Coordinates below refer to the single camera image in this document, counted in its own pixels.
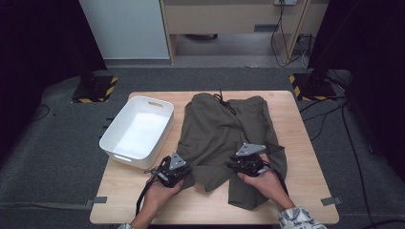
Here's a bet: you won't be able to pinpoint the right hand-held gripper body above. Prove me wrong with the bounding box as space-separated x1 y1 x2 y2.
235 142 271 178

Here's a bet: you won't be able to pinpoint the white plastic basket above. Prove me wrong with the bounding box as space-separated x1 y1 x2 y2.
98 94 176 170

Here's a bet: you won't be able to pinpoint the person's right hand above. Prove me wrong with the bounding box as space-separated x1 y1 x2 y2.
237 154 295 212

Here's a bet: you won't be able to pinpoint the left hand-held gripper black cable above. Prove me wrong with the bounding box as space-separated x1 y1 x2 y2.
135 176 158 218

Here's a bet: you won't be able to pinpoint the person's left hand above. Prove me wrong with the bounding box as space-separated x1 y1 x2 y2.
141 179 184 218

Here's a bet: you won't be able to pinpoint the olive green shorts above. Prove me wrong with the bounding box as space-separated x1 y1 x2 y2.
176 90 288 212

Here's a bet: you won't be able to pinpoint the hand-held gripper black cable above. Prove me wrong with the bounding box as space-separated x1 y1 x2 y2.
135 176 158 218
264 161 289 197

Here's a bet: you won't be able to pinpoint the hanging black cables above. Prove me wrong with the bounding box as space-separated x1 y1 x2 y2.
270 1 314 69

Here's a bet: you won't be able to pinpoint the thin black floor cable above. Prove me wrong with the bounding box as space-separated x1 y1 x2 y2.
27 104 52 123

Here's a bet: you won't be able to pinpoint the light wooden desk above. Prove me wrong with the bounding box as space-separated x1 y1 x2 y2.
159 0 329 66

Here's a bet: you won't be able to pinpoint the white cabinet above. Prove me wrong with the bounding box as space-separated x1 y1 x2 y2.
78 0 170 60

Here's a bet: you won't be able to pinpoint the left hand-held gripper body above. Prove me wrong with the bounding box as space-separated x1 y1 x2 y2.
146 152 191 189

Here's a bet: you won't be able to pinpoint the right hand-held gripper black cable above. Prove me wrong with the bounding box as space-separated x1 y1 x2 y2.
264 161 289 197

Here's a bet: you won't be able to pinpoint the black floor cables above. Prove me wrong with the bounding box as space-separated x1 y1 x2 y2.
299 71 405 229

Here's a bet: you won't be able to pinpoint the grey tape strip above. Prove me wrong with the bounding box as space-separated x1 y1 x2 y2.
320 196 343 207
85 196 109 208

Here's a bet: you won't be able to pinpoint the black stand base striped edge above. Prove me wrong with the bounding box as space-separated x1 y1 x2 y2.
71 63 118 104
288 68 338 102

